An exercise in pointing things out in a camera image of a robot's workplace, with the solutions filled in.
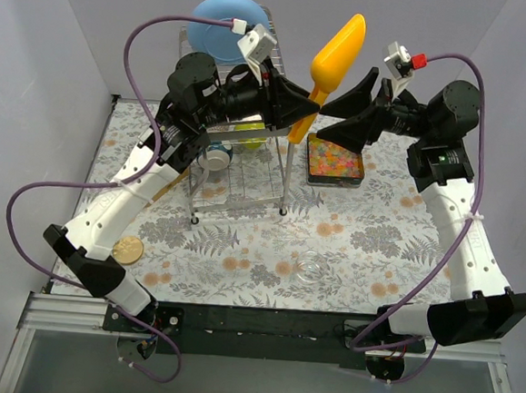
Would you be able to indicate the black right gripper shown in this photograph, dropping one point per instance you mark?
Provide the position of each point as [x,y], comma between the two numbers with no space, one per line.
[382,109]

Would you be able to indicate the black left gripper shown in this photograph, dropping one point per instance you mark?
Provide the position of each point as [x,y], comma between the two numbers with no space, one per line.
[270,99]

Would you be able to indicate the square tin of star candies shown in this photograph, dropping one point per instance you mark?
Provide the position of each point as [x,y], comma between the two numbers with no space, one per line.
[329,164]

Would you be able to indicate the yellow plastic scoop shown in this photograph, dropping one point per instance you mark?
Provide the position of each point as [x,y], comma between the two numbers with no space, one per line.
[333,62]

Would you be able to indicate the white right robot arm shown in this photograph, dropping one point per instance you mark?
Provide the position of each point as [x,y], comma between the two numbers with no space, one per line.
[482,305]

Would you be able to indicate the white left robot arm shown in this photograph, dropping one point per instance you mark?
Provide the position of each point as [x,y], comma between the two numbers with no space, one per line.
[197,100]

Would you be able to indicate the blue and white mug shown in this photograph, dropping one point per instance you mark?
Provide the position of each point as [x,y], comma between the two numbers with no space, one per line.
[216,157]

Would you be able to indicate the blue plate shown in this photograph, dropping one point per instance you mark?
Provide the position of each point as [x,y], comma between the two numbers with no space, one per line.
[217,41]

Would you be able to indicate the gold tin of small items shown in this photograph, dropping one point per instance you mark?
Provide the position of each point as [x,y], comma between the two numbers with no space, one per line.
[157,196]

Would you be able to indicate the floral patterned table mat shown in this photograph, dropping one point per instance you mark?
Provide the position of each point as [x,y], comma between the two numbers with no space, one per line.
[378,242]

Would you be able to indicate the clear plastic jar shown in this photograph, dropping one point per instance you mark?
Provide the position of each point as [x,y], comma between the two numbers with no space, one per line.
[309,267]

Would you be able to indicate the gold round jar lid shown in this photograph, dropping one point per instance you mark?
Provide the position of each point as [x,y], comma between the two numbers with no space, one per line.
[128,250]

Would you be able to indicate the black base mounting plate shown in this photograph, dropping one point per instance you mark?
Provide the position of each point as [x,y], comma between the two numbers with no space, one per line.
[262,333]

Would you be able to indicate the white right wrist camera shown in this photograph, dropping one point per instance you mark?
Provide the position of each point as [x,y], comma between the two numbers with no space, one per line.
[402,66]

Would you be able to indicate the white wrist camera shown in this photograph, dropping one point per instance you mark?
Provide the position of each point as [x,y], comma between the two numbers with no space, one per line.
[402,66]
[255,45]

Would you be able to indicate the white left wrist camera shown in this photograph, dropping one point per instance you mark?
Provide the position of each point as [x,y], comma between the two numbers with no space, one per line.
[255,45]

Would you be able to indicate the steel wire dish rack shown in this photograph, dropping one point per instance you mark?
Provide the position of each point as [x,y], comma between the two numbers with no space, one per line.
[258,177]

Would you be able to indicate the aluminium table edge rail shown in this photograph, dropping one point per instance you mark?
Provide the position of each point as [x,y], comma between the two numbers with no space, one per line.
[67,344]

